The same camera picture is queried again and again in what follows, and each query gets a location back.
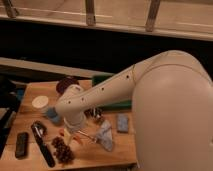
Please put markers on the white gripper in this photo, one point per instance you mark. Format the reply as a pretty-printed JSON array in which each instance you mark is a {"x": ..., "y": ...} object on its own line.
[{"x": 72, "y": 128}]

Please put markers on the silver metal fork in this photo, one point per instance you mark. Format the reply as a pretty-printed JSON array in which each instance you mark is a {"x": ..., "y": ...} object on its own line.
[{"x": 92, "y": 138}]

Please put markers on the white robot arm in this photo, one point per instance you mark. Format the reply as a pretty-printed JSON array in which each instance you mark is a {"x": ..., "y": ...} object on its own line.
[{"x": 172, "y": 105}]

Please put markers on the blue plastic cup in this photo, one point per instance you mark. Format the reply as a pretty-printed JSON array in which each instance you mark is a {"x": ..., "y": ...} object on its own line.
[{"x": 53, "y": 116}]

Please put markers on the red chili pepper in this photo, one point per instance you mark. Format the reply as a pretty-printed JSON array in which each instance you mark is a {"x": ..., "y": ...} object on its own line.
[{"x": 75, "y": 137}]

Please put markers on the dark grape bunch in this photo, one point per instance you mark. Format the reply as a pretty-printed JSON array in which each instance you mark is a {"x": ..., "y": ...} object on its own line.
[{"x": 63, "y": 152}]

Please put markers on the wooden cutting board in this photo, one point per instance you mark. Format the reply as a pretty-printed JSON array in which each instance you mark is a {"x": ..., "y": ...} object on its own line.
[{"x": 87, "y": 155}]

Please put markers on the small dark metal object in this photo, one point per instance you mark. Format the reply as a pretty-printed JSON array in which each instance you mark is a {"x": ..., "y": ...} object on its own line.
[{"x": 95, "y": 114}]

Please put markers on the blue grey cloth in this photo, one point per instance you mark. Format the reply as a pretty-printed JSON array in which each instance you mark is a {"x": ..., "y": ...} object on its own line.
[{"x": 104, "y": 136}]

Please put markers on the black remote control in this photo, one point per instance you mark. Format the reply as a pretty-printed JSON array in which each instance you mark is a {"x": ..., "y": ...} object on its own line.
[{"x": 21, "y": 145}]

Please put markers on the purple bowl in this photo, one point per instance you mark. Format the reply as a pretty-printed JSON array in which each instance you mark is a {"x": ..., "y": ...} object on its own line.
[{"x": 63, "y": 84}]

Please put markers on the blue sponge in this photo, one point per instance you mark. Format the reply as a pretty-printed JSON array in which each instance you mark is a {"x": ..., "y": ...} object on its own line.
[{"x": 122, "y": 123}]

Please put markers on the green plastic tray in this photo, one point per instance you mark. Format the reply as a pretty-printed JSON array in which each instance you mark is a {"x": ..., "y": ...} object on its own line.
[{"x": 111, "y": 104}]

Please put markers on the black handled peeler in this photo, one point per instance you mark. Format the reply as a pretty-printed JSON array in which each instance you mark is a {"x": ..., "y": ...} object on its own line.
[{"x": 39, "y": 130}]

